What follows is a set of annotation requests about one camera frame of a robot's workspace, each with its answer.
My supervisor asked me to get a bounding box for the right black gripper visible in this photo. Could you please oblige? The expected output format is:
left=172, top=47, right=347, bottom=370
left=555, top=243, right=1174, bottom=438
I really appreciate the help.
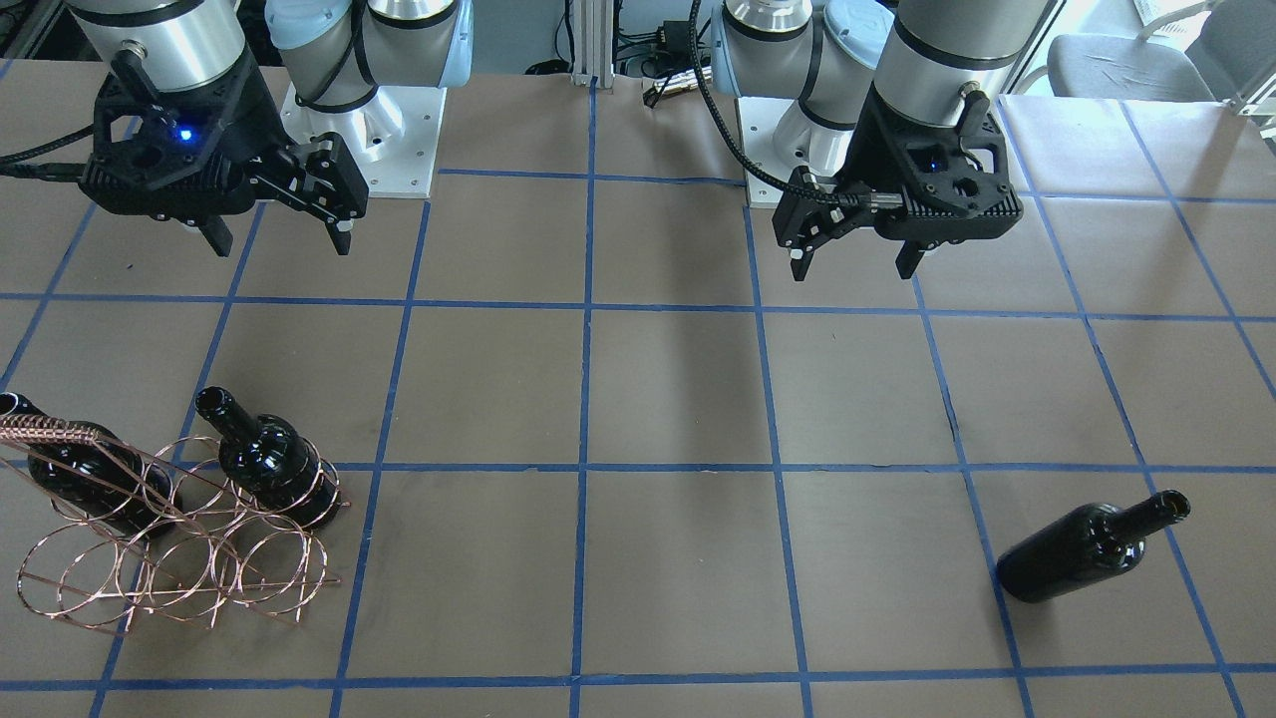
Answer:
left=79, top=48, right=369, bottom=258

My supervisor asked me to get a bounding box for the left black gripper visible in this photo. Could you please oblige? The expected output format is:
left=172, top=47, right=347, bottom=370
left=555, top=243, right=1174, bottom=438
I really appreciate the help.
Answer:
left=772, top=88, right=1025, bottom=282

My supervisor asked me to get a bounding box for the dark wine bottle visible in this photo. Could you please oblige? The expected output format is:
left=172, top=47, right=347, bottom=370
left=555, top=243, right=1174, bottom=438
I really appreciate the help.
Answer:
left=995, top=490, right=1192, bottom=603

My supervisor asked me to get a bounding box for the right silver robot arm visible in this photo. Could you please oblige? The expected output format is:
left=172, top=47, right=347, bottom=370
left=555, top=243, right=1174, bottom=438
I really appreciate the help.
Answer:
left=69, top=1, right=473, bottom=258

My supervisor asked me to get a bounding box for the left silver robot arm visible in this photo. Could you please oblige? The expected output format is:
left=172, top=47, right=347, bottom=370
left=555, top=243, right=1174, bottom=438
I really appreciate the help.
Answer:
left=709, top=1, right=1048, bottom=281

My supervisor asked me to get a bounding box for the dark bottle in basket middle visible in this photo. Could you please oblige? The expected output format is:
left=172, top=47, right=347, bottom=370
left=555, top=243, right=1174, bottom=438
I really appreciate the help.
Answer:
left=194, top=386, right=339, bottom=529

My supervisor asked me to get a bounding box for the dark bottle in basket end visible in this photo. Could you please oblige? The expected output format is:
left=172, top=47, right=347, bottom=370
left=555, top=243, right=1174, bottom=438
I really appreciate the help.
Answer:
left=27, top=420, right=185, bottom=539

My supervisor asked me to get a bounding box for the grey office chair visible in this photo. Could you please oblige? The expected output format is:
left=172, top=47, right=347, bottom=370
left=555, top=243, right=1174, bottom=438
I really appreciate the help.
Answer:
left=1013, top=1, right=1273, bottom=119

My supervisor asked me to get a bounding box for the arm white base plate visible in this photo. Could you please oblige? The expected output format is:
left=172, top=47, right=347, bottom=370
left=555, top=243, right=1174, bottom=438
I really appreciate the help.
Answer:
left=281, top=85, right=448, bottom=199
left=738, top=97, right=855, bottom=180

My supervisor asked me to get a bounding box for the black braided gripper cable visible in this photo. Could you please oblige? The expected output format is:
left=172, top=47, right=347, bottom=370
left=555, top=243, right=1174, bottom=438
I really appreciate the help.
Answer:
left=688, top=0, right=849, bottom=205

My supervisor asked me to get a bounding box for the copper wire wine basket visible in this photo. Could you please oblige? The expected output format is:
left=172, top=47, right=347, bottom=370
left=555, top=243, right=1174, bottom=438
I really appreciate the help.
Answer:
left=3, top=414, right=342, bottom=635

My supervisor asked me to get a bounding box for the aluminium frame post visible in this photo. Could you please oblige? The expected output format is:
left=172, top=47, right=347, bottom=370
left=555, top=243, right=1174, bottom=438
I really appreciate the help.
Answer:
left=567, top=0, right=618, bottom=92

